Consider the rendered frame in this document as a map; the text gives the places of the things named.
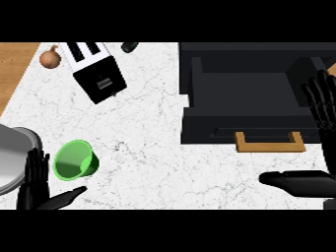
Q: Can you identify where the dark green object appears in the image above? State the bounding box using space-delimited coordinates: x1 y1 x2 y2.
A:
120 41 139 54

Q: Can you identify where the black and white toaster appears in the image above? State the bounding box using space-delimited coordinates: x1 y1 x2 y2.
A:
64 41 128 105

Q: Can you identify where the dark grey drawer box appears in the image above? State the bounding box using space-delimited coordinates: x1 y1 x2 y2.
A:
188 56 323 118

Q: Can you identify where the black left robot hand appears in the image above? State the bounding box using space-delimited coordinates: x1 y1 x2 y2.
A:
15 148 89 211

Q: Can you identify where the dark grey drawer front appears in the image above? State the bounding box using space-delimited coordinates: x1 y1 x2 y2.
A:
179 107 323 145

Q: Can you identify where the wooden drawer handle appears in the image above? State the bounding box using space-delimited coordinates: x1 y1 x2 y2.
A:
233 131 307 154

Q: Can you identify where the brown onion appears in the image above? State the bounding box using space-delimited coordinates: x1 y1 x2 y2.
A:
39 44 62 70

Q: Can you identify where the green cup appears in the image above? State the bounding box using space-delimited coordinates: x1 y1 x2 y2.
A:
52 139 101 182

